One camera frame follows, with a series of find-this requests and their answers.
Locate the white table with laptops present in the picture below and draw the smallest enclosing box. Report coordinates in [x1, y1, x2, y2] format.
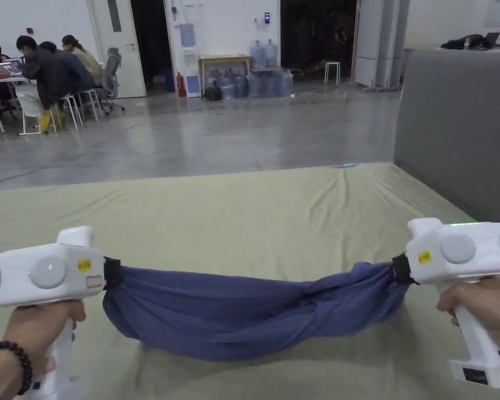
[0, 58, 41, 136]

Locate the grey office chair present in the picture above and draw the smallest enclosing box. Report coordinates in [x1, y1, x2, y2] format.
[95, 47, 126, 116]

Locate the grey padded headboard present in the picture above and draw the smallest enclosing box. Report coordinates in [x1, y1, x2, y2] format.
[393, 48, 500, 235]

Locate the person's left hand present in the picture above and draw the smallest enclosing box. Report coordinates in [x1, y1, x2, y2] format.
[1, 298, 87, 386]

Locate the group of people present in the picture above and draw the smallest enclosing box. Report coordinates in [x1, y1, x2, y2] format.
[0, 34, 105, 134]

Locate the wooden table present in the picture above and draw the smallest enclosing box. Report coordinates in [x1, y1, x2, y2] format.
[197, 54, 253, 99]

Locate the white door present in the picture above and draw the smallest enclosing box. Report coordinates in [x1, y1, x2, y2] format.
[86, 0, 147, 100]

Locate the desk with dark things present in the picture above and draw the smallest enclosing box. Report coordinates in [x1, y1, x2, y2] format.
[403, 32, 500, 53]

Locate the white water dispenser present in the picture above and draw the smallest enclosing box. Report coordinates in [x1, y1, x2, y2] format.
[179, 22, 202, 99]

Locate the group of water bottles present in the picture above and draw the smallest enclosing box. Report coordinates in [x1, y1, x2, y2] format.
[207, 39, 295, 100]

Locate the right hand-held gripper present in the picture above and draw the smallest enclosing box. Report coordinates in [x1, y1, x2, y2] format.
[391, 218, 500, 390]

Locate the person's left forearm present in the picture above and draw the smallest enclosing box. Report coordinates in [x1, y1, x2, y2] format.
[0, 340, 35, 400]

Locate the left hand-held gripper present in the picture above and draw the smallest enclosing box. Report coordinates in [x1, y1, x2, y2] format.
[0, 226, 122, 400]

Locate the dark blue garment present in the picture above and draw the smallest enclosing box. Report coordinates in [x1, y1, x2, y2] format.
[102, 261, 410, 362]

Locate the white stool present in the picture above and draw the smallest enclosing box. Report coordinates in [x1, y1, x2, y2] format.
[59, 93, 85, 131]
[323, 61, 343, 84]
[78, 88, 104, 122]

